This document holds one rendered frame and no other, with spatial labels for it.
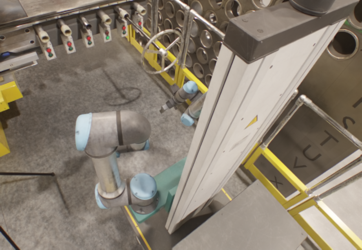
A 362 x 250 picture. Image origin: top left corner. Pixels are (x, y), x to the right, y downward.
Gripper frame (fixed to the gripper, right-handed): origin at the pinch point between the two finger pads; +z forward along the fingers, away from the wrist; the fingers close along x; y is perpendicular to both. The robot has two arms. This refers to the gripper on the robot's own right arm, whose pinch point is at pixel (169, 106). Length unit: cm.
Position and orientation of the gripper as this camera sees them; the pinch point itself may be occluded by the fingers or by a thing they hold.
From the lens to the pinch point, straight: 155.2
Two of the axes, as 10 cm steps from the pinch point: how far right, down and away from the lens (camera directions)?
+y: 5.5, 8.3, -0.8
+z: -4.6, 3.7, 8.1
